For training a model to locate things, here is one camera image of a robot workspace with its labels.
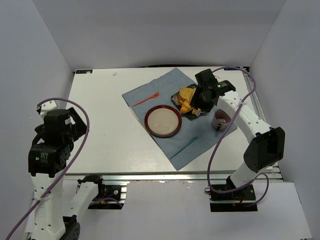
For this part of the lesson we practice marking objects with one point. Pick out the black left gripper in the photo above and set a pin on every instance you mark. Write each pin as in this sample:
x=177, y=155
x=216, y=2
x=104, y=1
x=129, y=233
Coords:
x=78, y=121

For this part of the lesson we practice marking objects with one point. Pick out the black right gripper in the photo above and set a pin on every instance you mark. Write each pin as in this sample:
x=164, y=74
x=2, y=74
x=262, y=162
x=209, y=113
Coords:
x=200, y=100

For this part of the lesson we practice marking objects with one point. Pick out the metal tongs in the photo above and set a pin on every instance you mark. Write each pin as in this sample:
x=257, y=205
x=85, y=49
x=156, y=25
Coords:
x=196, y=111

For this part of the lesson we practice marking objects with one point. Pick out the striped bread roll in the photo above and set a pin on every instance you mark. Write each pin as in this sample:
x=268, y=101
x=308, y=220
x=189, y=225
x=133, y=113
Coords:
x=186, y=106

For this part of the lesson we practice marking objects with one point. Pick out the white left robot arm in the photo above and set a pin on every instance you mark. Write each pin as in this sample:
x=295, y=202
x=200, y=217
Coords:
x=48, y=159

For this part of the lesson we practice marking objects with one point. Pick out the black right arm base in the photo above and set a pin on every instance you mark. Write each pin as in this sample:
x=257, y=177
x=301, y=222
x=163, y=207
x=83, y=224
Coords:
x=243, y=200

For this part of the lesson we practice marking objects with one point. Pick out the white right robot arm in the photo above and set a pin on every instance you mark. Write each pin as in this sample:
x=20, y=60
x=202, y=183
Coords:
x=266, y=144

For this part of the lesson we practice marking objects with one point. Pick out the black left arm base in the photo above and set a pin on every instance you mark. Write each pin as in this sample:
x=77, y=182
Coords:
x=108, y=195

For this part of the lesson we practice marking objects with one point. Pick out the seeded bread slice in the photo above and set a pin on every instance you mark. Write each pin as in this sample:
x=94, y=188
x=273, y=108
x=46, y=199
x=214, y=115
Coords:
x=186, y=93

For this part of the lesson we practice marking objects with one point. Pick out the blue label sticker right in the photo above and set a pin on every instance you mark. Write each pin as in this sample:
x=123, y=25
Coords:
x=232, y=68

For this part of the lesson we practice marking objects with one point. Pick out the blue label sticker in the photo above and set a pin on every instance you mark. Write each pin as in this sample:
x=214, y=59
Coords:
x=83, y=71
x=232, y=68

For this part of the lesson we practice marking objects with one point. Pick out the lilac mug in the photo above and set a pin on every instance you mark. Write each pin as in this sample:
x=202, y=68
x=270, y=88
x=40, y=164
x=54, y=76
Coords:
x=220, y=120

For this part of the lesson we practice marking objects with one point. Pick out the teal plastic knife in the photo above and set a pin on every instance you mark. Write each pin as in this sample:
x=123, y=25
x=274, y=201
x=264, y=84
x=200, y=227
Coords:
x=183, y=147

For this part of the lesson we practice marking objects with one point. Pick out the orange plastic fork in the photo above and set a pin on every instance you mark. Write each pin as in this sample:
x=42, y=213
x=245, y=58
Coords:
x=148, y=98

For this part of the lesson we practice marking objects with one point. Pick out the round red-rimmed plate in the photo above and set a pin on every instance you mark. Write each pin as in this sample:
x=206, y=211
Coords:
x=163, y=121

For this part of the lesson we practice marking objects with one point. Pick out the blue label sticker left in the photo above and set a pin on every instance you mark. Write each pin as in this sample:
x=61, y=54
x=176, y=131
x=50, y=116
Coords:
x=83, y=71

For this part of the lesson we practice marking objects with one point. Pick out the aluminium table edge rail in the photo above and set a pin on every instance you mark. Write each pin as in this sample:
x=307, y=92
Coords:
x=167, y=177

